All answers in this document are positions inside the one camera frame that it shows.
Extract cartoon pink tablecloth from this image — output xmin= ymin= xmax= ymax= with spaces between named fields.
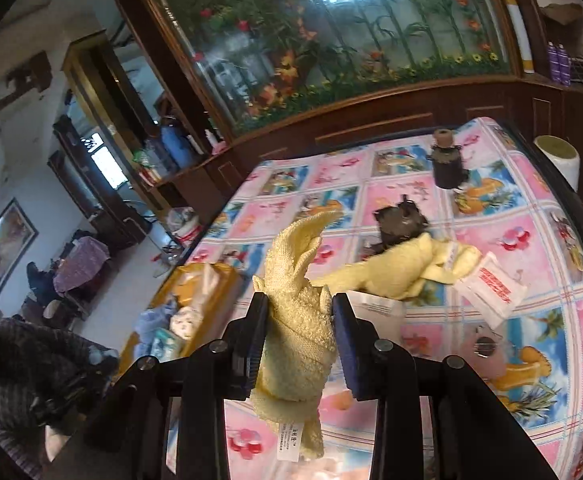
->
xmin=188 ymin=117 xmax=583 ymax=479

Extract yellow cardboard box tray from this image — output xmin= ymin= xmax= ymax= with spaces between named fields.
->
xmin=119 ymin=262 xmax=244 ymax=373

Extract purple bottles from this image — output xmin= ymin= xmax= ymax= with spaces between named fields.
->
xmin=547 ymin=41 xmax=571 ymax=87

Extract blue terry towel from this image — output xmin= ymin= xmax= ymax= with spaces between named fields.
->
xmin=134 ymin=301 xmax=178 ymax=346

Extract yellow terry towel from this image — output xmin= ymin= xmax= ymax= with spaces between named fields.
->
xmin=249 ymin=210 xmax=340 ymax=460
xmin=311 ymin=233 xmax=482 ymax=300

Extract purple covered table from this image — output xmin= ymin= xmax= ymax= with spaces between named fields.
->
xmin=53 ymin=236 xmax=110 ymax=296

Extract teal tissue pack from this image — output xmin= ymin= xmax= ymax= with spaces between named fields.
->
xmin=150 ymin=328 xmax=185 ymax=363

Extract white plastic bucket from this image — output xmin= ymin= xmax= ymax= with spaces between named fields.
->
xmin=165 ymin=207 xmax=202 ymax=247

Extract white red text sachet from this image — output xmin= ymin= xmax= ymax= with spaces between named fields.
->
xmin=454 ymin=252 xmax=528 ymax=330

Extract blue thermos flask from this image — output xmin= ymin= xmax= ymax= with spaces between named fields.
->
xmin=160 ymin=118 xmax=195 ymax=169

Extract person in plaid shirt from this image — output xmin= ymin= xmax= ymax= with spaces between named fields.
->
xmin=0 ymin=318 xmax=119 ymax=479

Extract framed wall painting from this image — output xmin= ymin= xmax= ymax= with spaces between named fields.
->
xmin=0 ymin=198 xmax=39 ymax=293

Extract white paper sachet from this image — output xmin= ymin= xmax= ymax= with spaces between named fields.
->
xmin=346 ymin=290 xmax=404 ymax=340

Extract black jar with cork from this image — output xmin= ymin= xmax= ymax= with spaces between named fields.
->
xmin=429 ymin=129 xmax=468 ymax=190

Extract avocado print tissue pack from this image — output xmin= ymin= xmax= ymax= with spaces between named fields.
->
xmin=169 ymin=307 xmax=204 ymax=340

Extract large decorated fish tank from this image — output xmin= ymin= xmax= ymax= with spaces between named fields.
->
xmin=159 ymin=0 xmax=509 ymax=134

